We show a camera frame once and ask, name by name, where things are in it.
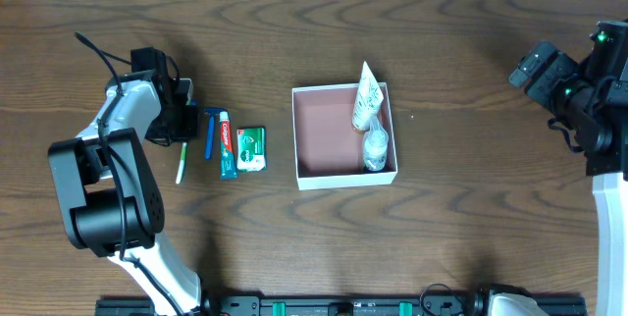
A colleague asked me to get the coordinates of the green white toothbrush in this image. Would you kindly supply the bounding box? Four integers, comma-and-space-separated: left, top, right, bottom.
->
176, 142, 188, 184

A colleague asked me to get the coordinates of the white patterned lotion tube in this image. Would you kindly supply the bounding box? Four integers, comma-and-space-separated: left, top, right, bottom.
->
351, 61, 384, 132

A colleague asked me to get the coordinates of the clear spray bottle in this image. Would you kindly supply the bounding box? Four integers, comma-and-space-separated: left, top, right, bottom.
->
362, 116, 389, 173

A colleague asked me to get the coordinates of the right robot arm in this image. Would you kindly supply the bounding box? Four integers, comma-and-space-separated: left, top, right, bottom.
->
508, 21, 627, 315

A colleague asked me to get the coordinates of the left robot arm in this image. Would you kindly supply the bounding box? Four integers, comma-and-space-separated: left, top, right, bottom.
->
48, 71, 202, 315

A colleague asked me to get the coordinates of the green Dettol soap pack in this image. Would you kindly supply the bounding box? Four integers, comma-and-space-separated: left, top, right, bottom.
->
236, 128, 267, 172

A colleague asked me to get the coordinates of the blue disposable razor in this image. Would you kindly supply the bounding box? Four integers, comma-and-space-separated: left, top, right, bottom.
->
203, 107, 224, 160

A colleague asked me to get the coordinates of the Colgate toothpaste tube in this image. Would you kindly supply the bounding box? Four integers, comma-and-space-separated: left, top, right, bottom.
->
219, 111, 237, 180

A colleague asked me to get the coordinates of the white box pink interior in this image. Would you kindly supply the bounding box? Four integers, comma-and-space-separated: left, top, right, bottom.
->
291, 82, 398, 190

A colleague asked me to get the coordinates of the black mounting rail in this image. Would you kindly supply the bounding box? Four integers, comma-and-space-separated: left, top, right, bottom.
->
94, 295, 588, 316

